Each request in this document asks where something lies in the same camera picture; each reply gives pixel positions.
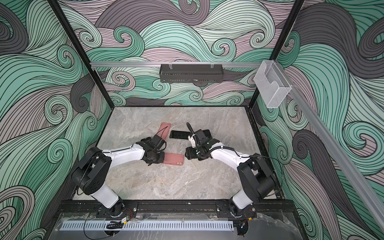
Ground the clear plastic wall holder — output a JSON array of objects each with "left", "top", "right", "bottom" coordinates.
[{"left": 254, "top": 61, "right": 292, "bottom": 109}]

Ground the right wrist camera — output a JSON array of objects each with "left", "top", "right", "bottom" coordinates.
[{"left": 188, "top": 134, "right": 197, "bottom": 148}]

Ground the black wall tray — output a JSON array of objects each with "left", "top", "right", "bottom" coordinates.
[{"left": 159, "top": 64, "right": 224, "bottom": 83}]

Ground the aluminium rail right wall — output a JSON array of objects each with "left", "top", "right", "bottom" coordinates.
[{"left": 275, "top": 62, "right": 384, "bottom": 230}]

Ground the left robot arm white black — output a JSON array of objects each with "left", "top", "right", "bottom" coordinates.
[{"left": 70, "top": 135, "right": 167, "bottom": 216}]

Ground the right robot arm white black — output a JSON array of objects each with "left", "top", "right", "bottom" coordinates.
[{"left": 185, "top": 130, "right": 277, "bottom": 215}]

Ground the white slotted cable duct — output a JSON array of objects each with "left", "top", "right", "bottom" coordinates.
[{"left": 59, "top": 221, "right": 235, "bottom": 232}]

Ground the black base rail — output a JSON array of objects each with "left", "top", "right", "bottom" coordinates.
[{"left": 58, "top": 200, "right": 295, "bottom": 218}]

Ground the pink phone case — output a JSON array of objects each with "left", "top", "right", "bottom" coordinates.
[
  {"left": 163, "top": 153, "right": 185, "bottom": 166},
  {"left": 156, "top": 122, "right": 171, "bottom": 141}
]

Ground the black phone right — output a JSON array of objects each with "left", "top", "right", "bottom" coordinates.
[{"left": 203, "top": 130, "right": 212, "bottom": 138}]

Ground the aluminium rail back wall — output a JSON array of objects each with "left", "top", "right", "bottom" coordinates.
[{"left": 90, "top": 61, "right": 261, "bottom": 69}]

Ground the aluminium rail wall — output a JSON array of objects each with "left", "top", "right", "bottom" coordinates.
[
  {"left": 275, "top": 62, "right": 384, "bottom": 230},
  {"left": 90, "top": 61, "right": 261, "bottom": 69}
]

